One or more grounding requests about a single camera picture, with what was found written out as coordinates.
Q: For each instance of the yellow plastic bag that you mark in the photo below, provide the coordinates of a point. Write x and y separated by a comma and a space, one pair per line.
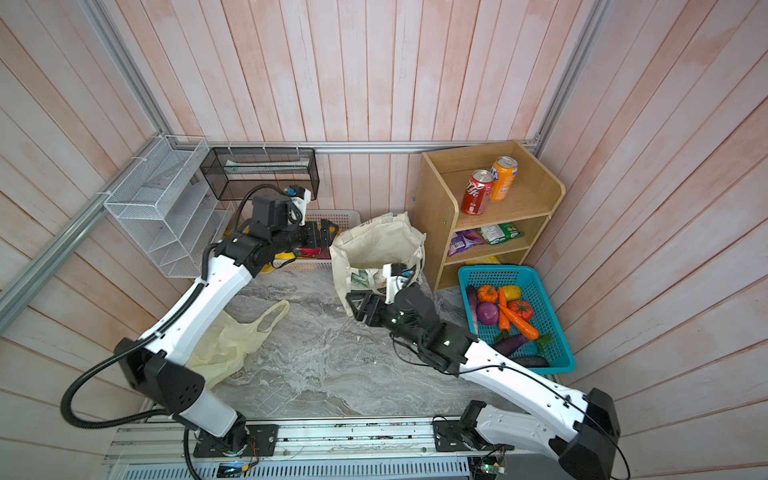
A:
223, 348

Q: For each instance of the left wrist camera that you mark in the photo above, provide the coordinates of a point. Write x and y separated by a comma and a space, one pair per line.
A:
300, 197

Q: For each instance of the red soda can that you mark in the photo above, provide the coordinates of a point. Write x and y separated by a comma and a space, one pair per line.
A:
477, 192

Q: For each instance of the red tomato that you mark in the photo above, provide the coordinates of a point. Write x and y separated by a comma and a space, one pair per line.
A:
522, 309

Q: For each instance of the wooden shelf unit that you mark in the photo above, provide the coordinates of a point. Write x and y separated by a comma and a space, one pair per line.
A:
530, 204

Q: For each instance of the orange pumpkin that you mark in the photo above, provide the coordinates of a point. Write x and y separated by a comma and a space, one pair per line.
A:
487, 294

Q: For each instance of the purple eggplant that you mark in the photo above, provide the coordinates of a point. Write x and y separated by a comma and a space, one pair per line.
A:
510, 345

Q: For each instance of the orange soda can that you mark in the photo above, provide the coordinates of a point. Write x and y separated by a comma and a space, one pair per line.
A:
504, 171

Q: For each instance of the long thin eggplant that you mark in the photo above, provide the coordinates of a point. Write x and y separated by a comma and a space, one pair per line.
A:
471, 294

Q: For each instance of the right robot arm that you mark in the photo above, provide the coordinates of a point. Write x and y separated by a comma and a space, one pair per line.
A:
510, 384

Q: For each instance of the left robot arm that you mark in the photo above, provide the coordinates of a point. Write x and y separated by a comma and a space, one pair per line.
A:
155, 364

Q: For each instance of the white wire rack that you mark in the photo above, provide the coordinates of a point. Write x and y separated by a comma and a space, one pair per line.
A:
167, 207

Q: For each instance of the carrot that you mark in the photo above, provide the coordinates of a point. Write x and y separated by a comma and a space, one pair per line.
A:
515, 320

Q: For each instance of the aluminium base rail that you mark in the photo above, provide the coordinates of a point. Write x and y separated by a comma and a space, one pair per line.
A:
356, 448

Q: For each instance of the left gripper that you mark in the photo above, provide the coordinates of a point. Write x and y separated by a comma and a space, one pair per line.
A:
326, 239

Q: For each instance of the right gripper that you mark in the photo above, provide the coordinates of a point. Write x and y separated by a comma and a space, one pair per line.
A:
374, 299

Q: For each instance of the purple snack packet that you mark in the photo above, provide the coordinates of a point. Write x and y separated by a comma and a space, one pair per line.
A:
464, 240

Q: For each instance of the teal plastic basket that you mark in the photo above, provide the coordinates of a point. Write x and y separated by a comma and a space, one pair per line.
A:
557, 351

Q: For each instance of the green snack packet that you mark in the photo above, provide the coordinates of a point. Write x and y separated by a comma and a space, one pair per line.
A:
499, 233

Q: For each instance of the canvas tote bag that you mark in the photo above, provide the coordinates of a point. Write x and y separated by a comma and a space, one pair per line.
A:
358, 255

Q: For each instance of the dark cucumber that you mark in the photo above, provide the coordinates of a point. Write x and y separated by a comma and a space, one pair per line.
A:
532, 362

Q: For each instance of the purple onion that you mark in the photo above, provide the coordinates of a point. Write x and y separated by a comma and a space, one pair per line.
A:
487, 314

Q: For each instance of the black mesh basket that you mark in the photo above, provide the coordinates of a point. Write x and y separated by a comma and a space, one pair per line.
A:
232, 171

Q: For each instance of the yellow snack packet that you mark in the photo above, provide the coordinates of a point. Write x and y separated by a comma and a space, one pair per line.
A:
488, 260

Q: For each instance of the yellow bell pepper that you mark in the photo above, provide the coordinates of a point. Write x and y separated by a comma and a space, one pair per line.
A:
511, 292

